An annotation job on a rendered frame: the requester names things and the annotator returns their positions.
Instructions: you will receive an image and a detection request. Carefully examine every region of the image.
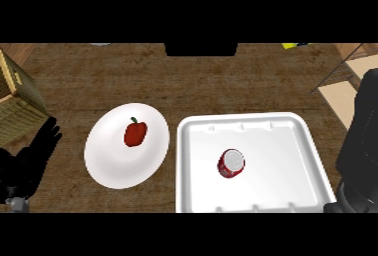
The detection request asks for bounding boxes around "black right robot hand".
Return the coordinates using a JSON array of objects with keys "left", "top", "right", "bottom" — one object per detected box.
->
[{"left": 322, "top": 68, "right": 378, "bottom": 214}]

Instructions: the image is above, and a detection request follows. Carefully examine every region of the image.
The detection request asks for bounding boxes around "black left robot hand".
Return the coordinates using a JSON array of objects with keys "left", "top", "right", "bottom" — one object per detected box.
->
[{"left": 0, "top": 116, "right": 63, "bottom": 205}]

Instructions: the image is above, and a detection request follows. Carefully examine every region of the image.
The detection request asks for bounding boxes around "white rectangular tray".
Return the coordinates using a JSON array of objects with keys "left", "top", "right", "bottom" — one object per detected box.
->
[{"left": 174, "top": 112, "right": 338, "bottom": 214}]

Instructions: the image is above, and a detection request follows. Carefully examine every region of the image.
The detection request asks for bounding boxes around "wicker basket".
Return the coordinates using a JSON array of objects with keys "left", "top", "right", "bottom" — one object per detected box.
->
[{"left": 0, "top": 49, "right": 50, "bottom": 148}]

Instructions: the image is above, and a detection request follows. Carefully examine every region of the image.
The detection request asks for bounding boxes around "white oval plate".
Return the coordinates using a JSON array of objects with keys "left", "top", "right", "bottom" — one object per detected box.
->
[{"left": 82, "top": 102, "right": 171, "bottom": 190}]

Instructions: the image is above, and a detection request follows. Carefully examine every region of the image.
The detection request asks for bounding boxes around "red bell pepper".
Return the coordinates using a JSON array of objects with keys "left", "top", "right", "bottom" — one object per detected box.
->
[{"left": 122, "top": 116, "right": 149, "bottom": 148}]

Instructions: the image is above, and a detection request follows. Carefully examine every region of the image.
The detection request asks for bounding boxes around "yellow object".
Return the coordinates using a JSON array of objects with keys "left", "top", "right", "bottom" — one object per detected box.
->
[{"left": 280, "top": 43, "right": 310, "bottom": 51}]

